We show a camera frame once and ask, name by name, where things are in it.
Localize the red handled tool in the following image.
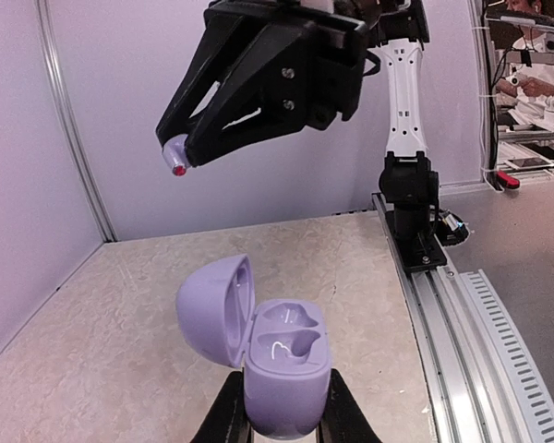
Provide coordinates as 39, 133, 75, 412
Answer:
495, 171, 521, 190

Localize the aluminium frame post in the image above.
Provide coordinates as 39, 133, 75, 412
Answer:
466, 1, 501, 191
33, 0, 118, 244

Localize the right aluminium frame post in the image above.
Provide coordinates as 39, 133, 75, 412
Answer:
466, 1, 501, 191

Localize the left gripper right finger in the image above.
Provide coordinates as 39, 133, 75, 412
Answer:
320, 369, 382, 443

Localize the front aluminium rail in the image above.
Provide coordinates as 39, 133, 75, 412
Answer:
371, 192, 512, 442

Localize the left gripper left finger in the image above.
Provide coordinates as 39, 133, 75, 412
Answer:
191, 371, 254, 443

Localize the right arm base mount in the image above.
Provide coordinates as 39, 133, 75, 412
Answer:
385, 209, 470, 273

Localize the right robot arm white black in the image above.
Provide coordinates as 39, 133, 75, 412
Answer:
155, 1, 439, 241

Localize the left aluminium frame post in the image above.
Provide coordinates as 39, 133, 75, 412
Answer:
33, 0, 118, 244

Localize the white perforated cable duct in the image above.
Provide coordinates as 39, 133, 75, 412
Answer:
460, 269, 554, 442

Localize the purple earbud charging case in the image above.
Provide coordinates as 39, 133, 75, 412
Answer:
176, 255, 332, 440

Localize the person in white shirt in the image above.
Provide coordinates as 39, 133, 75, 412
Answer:
496, 1, 554, 126

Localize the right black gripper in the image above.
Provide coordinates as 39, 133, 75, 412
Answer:
155, 1, 369, 166

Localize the purple earbud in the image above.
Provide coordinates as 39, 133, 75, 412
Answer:
162, 134, 190, 176

